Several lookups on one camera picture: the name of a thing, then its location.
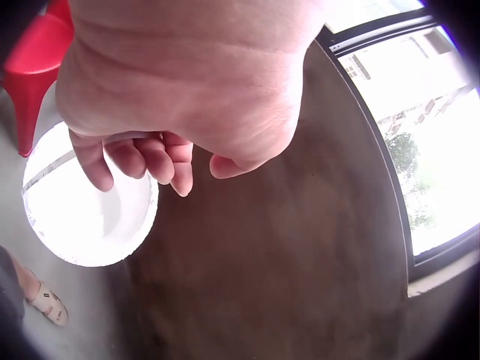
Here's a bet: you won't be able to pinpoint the person's left hand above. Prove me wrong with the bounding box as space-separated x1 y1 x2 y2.
55 0 380 198

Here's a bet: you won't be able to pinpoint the person's left little finger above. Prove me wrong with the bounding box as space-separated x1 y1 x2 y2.
69 128 114 192

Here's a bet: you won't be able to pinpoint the person's left thumb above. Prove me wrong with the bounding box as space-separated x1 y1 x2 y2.
209 153 246 180

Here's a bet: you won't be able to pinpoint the person's left middle finger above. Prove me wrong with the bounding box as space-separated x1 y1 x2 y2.
136 132 174 185

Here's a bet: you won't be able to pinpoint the person's left ring finger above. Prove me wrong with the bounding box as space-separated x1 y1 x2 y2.
103 136 147 178

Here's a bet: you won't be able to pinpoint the person's left index finger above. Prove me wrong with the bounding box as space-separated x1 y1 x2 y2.
163 132 194 198

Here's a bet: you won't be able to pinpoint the white round plate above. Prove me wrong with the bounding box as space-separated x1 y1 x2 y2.
22 121 160 267

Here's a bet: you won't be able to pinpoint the red plastic chair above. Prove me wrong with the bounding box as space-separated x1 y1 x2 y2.
3 0 74 158

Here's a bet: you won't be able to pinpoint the person's legs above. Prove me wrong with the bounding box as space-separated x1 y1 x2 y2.
0 244 70 327

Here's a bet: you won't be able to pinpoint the black framed window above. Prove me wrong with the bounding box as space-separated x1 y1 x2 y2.
322 0 480 282

